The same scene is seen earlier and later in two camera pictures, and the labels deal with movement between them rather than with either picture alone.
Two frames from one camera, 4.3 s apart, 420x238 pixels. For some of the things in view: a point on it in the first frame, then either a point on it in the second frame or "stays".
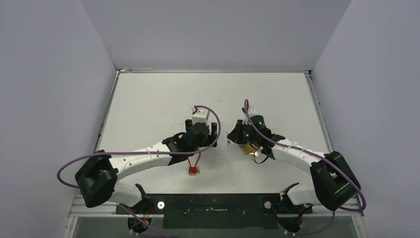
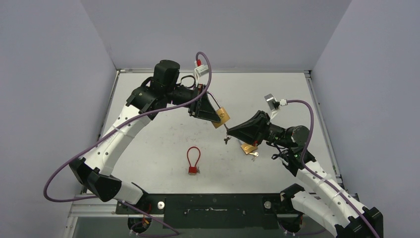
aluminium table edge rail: (318, 111) stays
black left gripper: (210, 138) to (203, 109)
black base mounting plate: (215, 211) stays
